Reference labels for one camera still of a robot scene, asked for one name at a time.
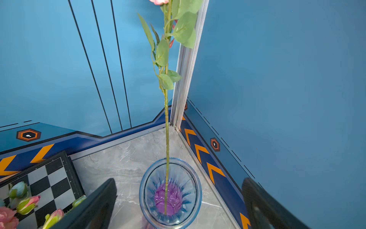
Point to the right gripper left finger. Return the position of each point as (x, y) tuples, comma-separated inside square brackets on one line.
[(94, 212)]

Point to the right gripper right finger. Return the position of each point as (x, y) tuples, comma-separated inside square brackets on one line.
[(264, 211)]

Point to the bunch of pink flowers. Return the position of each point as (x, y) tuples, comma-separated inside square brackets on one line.
[(25, 205)]

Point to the pale pink carnation stem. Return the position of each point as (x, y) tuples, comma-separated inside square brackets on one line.
[(179, 26)]

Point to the blue purple glass vase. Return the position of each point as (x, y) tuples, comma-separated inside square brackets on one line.
[(170, 194)]

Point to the black white chessboard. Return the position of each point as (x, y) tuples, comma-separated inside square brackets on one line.
[(55, 180)]

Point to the right aluminium corner post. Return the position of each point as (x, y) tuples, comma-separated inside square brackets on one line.
[(186, 62)]

